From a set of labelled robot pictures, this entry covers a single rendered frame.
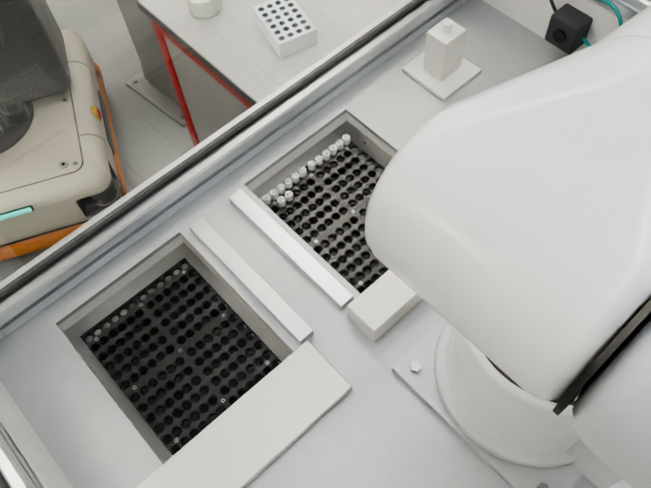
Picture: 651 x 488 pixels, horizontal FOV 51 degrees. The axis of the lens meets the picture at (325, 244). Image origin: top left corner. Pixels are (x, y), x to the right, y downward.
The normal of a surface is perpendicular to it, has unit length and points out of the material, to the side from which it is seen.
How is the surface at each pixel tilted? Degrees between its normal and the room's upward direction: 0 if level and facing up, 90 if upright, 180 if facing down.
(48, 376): 0
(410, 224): 58
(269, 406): 0
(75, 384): 0
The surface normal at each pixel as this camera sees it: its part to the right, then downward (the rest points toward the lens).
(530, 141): -0.18, -0.39
